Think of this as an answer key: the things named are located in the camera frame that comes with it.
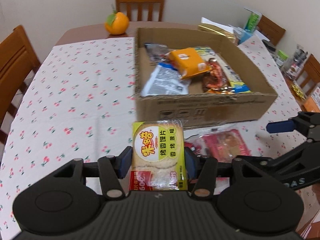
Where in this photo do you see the pink biscuit pack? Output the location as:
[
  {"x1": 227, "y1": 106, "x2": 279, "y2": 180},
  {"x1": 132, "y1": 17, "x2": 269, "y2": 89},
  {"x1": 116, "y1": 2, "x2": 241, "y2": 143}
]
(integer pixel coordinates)
[{"x1": 184, "y1": 128, "x2": 251, "y2": 163}]

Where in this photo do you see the long yellow blue noodle snack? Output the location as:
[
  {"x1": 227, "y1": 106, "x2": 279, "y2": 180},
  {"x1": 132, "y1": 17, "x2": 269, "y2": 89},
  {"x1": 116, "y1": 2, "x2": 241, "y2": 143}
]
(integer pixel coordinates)
[{"x1": 195, "y1": 47, "x2": 251, "y2": 94}]

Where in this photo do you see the brown orange snack bag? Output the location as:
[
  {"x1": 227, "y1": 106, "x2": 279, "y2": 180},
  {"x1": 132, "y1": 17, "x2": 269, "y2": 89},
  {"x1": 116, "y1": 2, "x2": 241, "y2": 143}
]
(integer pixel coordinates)
[{"x1": 202, "y1": 57, "x2": 234, "y2": 94}]

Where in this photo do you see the white blue snack bag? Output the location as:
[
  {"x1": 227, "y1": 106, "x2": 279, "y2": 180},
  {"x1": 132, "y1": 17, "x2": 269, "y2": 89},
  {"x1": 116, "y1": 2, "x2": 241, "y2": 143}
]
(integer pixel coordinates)
[{"x1": 140, "y1": 62, "x2": 191, "y2": 97}]

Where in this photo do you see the orange square snack pack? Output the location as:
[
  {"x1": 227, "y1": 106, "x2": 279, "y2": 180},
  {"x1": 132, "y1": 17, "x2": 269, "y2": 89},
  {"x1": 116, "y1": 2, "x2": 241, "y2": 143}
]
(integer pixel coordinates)
[{"x1": 168, "y1": 48, "x2": 210, "y2": 80}]

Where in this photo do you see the small dark clear snack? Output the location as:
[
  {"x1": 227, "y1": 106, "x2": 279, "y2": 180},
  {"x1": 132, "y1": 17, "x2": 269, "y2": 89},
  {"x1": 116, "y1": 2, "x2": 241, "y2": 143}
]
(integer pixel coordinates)
[{"x1": 144, "y1": 43, "x2": 169, "y2": 63}]

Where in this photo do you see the orange printed box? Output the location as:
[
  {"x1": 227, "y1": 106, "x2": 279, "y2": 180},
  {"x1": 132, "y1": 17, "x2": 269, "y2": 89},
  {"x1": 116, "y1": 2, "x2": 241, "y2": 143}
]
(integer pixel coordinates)
[{"x1": 303, "y1": 86, "x2": 320, "y2": 113}]

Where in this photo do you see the gold trinket pile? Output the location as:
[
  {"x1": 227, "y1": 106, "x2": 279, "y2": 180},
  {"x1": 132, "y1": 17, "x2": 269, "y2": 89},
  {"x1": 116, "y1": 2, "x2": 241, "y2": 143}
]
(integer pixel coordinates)
[{"x1": 290, "y1": 83, "x2": 306, "y2": 100}]

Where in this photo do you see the wooden chair right near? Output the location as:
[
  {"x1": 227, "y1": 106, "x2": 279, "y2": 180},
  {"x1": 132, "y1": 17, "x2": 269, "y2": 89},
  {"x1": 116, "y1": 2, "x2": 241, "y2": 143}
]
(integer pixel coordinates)
[{"x1": 296, "y1": 54, "x2": 320, "y2": 96}]

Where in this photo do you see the wooden chair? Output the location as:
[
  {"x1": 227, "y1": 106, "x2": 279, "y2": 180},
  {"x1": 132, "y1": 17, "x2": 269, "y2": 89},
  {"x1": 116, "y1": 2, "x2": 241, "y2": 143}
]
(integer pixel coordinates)
[
  {"x1": 296, "y1": 54, "x2": 320, "y2": 96},
  {"x1": 0, "y1": 24, "x2": 42, "y2": 145},
  {"x1": 257, "y1": 15, "x2": 286, "y2": 46}
]

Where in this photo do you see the clear pen holder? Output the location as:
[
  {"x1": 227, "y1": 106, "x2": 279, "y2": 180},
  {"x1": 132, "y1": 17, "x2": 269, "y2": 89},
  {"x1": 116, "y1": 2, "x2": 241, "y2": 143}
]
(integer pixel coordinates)
[{"x1": 285, "y1": 45, "x2": 308, "y2": 81}]

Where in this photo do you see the cherry print tablecloth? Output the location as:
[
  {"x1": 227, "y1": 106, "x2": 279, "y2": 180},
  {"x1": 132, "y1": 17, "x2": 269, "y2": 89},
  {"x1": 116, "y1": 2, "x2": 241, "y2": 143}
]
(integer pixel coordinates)
[{"x1": 1, "y1": 35, "x2": 305, "y2": 239}]

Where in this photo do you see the green lid jar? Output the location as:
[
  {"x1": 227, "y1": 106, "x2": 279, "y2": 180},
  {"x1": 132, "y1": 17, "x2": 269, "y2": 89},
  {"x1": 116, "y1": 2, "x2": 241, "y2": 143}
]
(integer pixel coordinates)
[{"x1": 276, "y1": 50, "x2": 288, "y2": 68}]

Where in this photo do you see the brown cardboard box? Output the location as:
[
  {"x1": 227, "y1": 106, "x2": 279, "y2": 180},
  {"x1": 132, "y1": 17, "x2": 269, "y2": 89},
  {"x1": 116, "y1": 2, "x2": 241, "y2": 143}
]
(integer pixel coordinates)
[{"x1": 135, "y1": 28, "x2": 278, "y2": 128}]

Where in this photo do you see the wooden chair right far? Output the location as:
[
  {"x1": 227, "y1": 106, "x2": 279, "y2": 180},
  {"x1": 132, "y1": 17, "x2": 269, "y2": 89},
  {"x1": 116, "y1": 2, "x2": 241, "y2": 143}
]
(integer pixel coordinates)
[{"x1": 257, "y1": 15, "x2": 286, "y2": 46}]

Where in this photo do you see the light blue box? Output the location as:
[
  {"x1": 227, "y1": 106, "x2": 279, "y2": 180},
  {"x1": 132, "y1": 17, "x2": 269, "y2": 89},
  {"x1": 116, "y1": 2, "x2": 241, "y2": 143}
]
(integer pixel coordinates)
[{"x1": 238, "y1": 30, "x2": 253, "y2": 45}]

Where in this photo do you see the green white carton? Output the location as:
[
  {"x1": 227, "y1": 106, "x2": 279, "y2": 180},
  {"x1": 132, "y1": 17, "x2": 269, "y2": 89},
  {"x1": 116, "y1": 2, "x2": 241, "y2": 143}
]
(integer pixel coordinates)
[{"x1": 244, "y1": 8, "x2": 262, "y2": 33}]

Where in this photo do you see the wooden chair left side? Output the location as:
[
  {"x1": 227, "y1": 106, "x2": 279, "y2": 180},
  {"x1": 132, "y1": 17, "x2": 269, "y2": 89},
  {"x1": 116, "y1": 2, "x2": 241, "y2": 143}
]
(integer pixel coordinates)
[{"x1": 0, "y1": 24, "x2": 42, "y2": 145}]

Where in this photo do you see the gold tissue pack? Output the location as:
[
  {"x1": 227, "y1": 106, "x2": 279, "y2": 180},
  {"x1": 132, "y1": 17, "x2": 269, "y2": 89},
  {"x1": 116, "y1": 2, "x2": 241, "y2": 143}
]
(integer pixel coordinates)
[{"x1": 198, "y1": 17, "x2": 239, "y2": 43}]

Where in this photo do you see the orange fruit with leaf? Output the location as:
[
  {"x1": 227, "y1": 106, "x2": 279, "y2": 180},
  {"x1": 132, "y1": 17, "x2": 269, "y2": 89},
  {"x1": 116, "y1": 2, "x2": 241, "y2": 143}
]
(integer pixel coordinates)
[{"x1": 105, "y1": 11, "x2": 130, "y2": 35}]

